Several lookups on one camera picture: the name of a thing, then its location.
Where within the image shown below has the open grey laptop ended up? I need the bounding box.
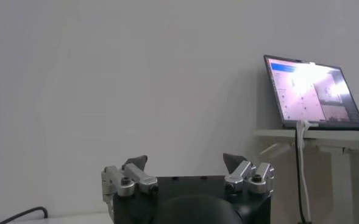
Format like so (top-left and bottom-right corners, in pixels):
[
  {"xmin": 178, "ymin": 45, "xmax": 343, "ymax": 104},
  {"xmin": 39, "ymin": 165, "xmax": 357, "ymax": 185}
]
[{"xmin": 263, "ymin": 54, "xmax": 359, "ymax": 131}]

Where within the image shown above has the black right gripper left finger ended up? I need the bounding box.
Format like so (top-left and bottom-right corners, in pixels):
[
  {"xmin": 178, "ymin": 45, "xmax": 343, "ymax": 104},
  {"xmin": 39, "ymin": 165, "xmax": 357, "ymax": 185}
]
[{"xmin": 101, "ymin": 155, "xmax": 159, "ymax": 204}]

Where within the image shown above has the white side desk with laptop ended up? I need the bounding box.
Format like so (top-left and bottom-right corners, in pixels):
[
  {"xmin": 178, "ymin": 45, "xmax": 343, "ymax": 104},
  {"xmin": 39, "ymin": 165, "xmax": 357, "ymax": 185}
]
[{"xmin": 254, "ymin": 129, "xmax": 359, "ymax": 224}]

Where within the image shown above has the black cable on table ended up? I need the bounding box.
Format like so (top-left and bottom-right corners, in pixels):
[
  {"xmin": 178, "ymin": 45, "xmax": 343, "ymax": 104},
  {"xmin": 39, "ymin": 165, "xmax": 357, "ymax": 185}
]
[{"xmin": 0, "ymin": 206, "xmax": 49, "ymax": 224}]

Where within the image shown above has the white laptop cable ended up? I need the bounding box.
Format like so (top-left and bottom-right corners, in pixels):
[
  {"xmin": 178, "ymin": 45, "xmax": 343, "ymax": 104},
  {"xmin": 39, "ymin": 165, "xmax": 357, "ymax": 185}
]
[{"xmin": 295, "ymin": 119, "xmax": 313, "ymax": 223}]

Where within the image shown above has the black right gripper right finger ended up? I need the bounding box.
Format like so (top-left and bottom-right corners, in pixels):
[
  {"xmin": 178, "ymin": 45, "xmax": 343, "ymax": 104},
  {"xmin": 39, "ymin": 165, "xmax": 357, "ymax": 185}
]
[{"xmin": 222, "ymin": 152, "xmax": 275, "ymax": 195}]

